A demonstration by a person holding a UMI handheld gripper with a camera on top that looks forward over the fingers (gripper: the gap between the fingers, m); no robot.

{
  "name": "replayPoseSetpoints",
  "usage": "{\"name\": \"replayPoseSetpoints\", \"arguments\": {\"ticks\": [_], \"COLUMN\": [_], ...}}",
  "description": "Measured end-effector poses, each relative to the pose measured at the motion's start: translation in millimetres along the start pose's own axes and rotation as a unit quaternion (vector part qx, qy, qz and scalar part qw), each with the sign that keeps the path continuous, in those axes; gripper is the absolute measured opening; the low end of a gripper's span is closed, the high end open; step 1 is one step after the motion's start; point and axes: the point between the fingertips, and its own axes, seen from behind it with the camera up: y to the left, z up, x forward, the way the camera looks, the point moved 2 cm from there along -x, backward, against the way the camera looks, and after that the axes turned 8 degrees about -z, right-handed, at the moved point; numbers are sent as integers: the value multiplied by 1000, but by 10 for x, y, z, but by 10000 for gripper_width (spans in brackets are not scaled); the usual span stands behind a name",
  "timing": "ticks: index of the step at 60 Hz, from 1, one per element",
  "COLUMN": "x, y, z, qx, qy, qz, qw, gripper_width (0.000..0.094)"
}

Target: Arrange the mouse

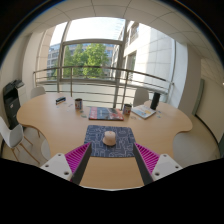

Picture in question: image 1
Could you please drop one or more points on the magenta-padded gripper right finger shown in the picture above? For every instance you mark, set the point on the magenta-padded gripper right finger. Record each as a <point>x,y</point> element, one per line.
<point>163,165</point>

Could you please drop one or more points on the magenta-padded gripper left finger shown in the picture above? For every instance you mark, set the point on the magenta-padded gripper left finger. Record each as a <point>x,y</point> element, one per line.
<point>60,165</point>

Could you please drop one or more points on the beige computer mouse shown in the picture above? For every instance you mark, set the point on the beige computer mouse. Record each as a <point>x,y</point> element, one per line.
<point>109,138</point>

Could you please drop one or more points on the dark blue patterned mouse pad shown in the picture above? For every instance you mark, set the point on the dark blue patterned mouse pad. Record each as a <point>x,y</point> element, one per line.
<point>125,140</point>

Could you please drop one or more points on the white chair with wooden legs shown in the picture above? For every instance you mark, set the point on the white chair with wooden legs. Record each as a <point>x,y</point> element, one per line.
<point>11,135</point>

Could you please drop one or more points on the printed mug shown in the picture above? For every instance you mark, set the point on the printed mug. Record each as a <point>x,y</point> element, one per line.
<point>127,109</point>
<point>78,104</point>

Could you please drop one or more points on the black cylindrical speaker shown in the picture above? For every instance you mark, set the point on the black cylindrical speaker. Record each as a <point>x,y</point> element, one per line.
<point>155,101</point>

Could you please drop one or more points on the small dark blue box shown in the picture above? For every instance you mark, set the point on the small dark blue box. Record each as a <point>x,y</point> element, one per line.
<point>60,100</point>

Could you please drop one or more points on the red magazine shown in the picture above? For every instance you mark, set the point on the red magazine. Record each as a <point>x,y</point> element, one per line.
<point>106,113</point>

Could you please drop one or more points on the grey door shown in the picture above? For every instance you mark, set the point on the grey door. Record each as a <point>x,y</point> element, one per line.
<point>198,96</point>

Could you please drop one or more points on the metal balcony railing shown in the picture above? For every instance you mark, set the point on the metal balcony railing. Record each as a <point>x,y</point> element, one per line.
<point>100,68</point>

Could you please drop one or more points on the green tree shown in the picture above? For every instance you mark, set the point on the green tree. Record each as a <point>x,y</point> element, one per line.
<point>90,58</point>

